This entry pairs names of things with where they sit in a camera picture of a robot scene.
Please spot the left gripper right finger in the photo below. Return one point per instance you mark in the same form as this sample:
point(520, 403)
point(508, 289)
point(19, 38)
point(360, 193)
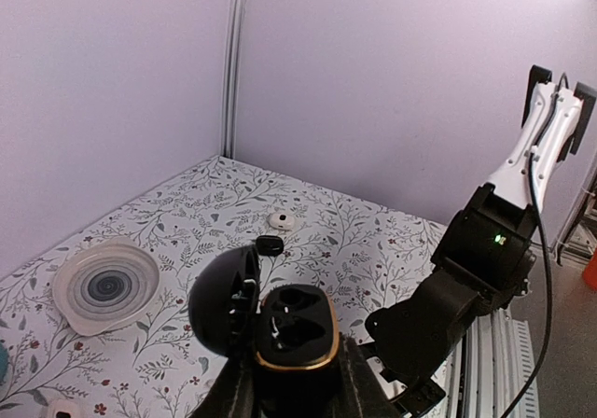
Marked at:
point(360, 394)

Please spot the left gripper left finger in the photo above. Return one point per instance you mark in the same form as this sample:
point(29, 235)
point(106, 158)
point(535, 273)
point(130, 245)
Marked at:
point(233, 385)

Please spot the black earbud charging case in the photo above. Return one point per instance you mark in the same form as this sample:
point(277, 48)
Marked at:
point(293, 328)

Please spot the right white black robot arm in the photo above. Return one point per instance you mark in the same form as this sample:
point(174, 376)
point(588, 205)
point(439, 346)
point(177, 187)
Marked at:
point(484, 257)

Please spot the floral tablecloth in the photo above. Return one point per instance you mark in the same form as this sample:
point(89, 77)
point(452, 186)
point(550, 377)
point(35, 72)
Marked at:
point(364, 256)

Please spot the spiral patterned plate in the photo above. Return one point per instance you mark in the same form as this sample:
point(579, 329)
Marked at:
point(106, 286)

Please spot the white earbud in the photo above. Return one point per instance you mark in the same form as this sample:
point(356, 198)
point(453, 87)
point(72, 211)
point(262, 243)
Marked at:
point(282, 221)

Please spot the teal vase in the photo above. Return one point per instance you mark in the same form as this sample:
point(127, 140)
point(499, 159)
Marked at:
point(4, 362)

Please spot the orange object beyond table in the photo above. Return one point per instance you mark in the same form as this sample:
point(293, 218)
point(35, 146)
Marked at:
point(589, 275)

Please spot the aluminium front rail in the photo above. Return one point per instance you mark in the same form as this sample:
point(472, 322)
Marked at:
point(487, 368)

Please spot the right aluminium frame post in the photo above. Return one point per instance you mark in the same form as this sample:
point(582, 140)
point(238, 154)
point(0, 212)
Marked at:
point(232, 60)

